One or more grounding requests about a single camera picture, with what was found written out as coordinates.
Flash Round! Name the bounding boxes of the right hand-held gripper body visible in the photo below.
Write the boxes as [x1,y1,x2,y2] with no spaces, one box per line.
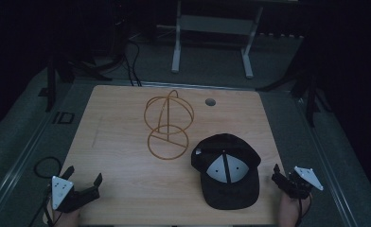
[281,166,325,201]

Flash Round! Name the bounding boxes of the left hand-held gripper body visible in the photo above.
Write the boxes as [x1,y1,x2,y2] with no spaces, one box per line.
[50,175,92,214]

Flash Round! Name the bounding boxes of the black baseball cap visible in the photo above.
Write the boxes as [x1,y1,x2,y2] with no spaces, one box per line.
[190,132,262,211]

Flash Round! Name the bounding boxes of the gold wire hat stand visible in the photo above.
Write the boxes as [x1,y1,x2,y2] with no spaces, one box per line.
[143,89,196,161]

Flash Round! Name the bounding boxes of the person's left hand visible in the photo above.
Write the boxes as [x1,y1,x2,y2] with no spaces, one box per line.
[52,207,81,227]

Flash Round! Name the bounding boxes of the person's right hand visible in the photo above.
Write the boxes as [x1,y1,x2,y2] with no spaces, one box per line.
[277,191,314,227]

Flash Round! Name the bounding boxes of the black tripod stand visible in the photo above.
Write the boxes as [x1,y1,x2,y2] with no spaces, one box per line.
[255,58,333,129]
[37,51,114,114]

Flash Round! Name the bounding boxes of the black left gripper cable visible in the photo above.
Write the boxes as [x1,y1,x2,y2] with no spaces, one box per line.
[27,185,55,227]

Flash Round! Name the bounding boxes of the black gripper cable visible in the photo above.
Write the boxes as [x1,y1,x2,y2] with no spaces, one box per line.
[295,194,313,227]
[27,185,55,227]

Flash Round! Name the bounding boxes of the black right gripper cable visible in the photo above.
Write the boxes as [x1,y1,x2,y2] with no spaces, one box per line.
[295,194,313,227]

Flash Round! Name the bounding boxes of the black looped cable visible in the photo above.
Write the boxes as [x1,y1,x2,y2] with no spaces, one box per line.
[33,156,63,180]

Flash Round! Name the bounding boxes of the black rectangular floor bracket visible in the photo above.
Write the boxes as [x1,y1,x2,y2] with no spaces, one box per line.
[51,111,76,125]

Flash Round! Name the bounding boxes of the black floor cables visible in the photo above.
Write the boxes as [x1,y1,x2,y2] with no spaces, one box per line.
[122,37,143,87]

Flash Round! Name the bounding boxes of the white metal table frame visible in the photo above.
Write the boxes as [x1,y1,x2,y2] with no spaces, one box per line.
[170,0,300,80]

